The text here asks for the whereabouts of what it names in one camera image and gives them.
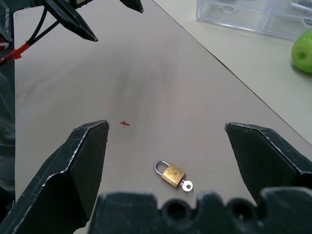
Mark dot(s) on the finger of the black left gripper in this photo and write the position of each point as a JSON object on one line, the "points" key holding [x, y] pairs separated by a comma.
{"points": [[73, 22], [134, 4]]}

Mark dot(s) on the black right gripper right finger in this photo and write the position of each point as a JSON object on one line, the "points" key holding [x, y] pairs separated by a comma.
{"points": [[273, 161]]}

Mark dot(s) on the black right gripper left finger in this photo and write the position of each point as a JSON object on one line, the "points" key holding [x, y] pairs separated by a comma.
{"points": [[56, 190]]}

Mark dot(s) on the brass padlock with silver shackle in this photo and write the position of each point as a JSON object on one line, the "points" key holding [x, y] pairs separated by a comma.
{"points": [[173, 175]]}

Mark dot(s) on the clear plastic drawer box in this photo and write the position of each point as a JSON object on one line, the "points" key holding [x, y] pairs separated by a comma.
{"points": [[243, 12]]}

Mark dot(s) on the green apple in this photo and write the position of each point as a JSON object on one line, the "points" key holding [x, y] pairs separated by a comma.
{"points": [[303, 52]]}

